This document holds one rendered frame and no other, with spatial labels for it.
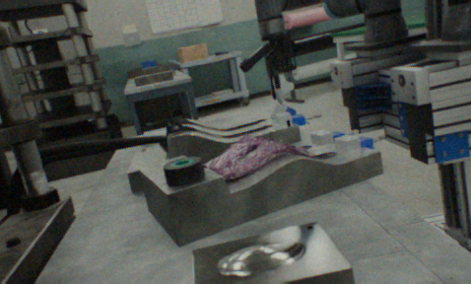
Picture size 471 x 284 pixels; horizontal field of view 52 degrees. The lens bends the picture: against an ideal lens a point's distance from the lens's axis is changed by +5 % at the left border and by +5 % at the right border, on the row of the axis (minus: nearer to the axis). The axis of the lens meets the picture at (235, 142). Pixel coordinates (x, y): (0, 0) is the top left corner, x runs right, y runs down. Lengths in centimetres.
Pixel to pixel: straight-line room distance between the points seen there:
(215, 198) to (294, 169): 18
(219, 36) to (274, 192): 697
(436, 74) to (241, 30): 676
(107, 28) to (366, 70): 633
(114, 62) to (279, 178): 690
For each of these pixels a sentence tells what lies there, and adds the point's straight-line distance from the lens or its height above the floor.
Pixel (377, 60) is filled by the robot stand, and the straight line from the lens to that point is 179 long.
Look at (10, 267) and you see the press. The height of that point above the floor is 79.
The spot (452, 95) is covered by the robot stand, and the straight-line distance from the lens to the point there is 134.
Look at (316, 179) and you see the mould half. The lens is 103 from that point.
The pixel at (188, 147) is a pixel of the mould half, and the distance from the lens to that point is 130.
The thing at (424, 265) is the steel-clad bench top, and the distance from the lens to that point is 77.
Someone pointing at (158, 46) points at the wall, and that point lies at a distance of 778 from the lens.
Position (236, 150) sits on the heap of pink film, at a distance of 112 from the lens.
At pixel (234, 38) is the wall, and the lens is 793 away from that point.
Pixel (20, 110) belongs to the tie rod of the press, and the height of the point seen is 107.
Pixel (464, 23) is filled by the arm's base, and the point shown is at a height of 108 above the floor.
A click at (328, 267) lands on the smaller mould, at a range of 63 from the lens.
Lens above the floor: 118
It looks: 13 degrees down
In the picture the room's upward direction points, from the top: 11 degrees counter-clockwise
